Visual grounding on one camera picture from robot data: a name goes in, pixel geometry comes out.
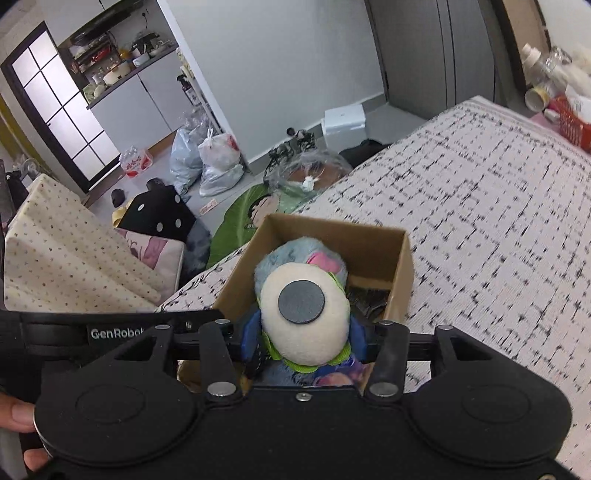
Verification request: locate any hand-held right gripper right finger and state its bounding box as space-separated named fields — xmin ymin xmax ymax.
xmin=348 ymin=316 xmax=550 ymax=400

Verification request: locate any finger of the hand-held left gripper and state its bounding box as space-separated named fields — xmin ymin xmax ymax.
xmin=152 ymin=310 xmax=228 ymax=330

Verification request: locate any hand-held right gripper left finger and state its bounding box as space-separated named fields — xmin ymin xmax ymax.
xmin=44 ymin=314 xmax=264 ymax=401

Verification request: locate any light blue plush toy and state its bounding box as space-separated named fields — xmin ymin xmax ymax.
xmin=253 ymin=236 xmax=354 ymax=386

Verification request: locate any brown cardboard box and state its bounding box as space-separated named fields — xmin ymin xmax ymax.
xmin=178 ymin=213 xmax=414 ymax=393

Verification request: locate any person's left hand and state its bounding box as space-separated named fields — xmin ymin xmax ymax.
xmin=0 ymin=394 xmax=51 ymax=472

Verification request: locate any dark foil packet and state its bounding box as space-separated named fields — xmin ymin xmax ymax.
xmin=344 ymin=284 xmax=395 ymax=321

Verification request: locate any pink print cushion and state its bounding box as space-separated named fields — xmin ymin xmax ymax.
xmin=115 ymin=227 xmax=186 ymax=296

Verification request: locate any dark grey fluffy cushion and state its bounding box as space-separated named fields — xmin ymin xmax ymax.
xmin=182 ymin=217 xmax=214 ymax=287

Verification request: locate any cream dotted folded mattress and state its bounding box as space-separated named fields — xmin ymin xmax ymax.
xmin=4 ymin=173 xmax=162 ymax=312

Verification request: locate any green leaf cartoon mat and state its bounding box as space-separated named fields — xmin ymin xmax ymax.
xmin=205 ymin=185 xmax=319 ymax=268

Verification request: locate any black polka dot cushion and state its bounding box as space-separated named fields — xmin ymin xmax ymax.
xmin=121 ymin=185 xmax=195 ymax=243

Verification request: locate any silvery plastic bag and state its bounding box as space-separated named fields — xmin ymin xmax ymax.
xmin=199 ymin=164 xmax=245 ymax=199

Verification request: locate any grey-blue plastic bag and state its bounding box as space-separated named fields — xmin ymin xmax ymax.
xmin=170 ymin=128 xmax=204 ymax=195

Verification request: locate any pack of water bottles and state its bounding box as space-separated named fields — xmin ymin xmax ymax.
xmin=119 ymin=145 xmax=154 ymax=180

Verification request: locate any white red-print plastic bag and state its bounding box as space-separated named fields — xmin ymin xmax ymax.
xmin=198 ymin=129 xmax=242 ymax=169

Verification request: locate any large clear plastic bag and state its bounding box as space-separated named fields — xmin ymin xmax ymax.
xmin=265 ymin=150 xmax=354 ymax=197

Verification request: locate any black clothing heap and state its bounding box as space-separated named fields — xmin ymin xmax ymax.
xmin=338 ymin=141 xmax=391 ymax=169

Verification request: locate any clear crumpled plastic bag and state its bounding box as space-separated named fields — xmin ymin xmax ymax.
xmin=178 ymin=108 xmax=218 ymax=139

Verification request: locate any white kitchen cabinet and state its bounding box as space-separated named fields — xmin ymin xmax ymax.
xmin=87 ymin=48 xmax=222 ymax=153

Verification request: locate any white foam box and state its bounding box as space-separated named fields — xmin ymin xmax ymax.
xmin=322 ymin=104 xmax=366 ymax=148

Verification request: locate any dark spray bottle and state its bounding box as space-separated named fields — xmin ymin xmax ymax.
xmin=177 ymin=75 xmax=197 ymax=106

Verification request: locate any frosted pane sliding door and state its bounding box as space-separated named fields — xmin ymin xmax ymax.
xmin=0 ymin=21 xmax=123 ymax=195

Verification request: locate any cluttered kitchen shelf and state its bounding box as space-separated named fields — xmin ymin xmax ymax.
xmin=58 ymin=28 xmax=178 ymax=104

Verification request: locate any pink sheet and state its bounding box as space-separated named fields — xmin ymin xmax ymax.
xmin=531 ymin=113 xmax=559 ymax=134

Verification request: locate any tape roll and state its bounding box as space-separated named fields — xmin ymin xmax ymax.
xmin=525 ymin=87 xmax=550 ymax=112

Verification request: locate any grey wardrobe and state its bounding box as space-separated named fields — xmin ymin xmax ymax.
xmin=365 ymin=0 xmax=513 ymax=121

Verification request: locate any red plastic basket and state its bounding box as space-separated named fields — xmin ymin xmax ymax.
xmin=549 ymin=95 xmax=591 ymax=153

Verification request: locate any clear plastic bottle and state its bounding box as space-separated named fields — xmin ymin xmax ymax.
xmin=540 ymin=46 xmax=573 ymax=88

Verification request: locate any tall white bottle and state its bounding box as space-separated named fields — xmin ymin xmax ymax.
xmin=570 ymin=44 xmax=591 ymax=97

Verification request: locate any black strappy sandal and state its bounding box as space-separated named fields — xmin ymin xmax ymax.
xmin=264 ymin=145 xmax=296 ymax=179
xmin=286 ymin=127 xmax=317 ymax=151

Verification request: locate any wooden board with dark frame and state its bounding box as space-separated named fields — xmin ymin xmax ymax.
xmin=489 ymin=0 xmax=552 ymax=104

